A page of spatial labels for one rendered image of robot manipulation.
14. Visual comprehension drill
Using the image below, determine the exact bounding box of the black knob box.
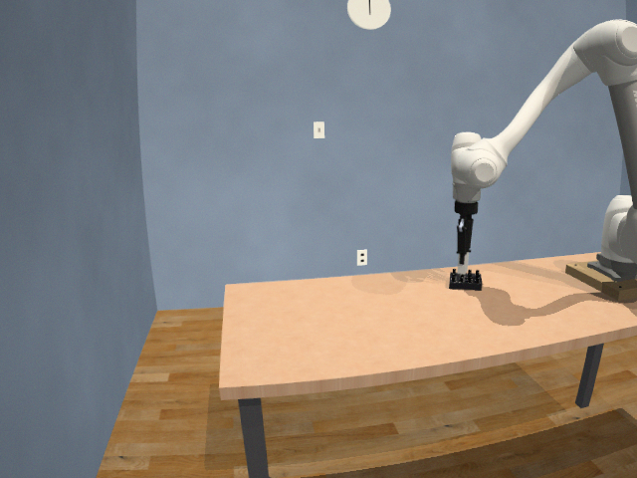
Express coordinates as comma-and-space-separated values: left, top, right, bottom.
449, 269, 482, 291

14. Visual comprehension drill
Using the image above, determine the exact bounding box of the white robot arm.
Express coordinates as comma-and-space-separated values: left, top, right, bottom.
451, 20, 637, 282

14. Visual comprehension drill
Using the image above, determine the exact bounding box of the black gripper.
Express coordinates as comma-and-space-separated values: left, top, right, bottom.
455, 200, 478, 275

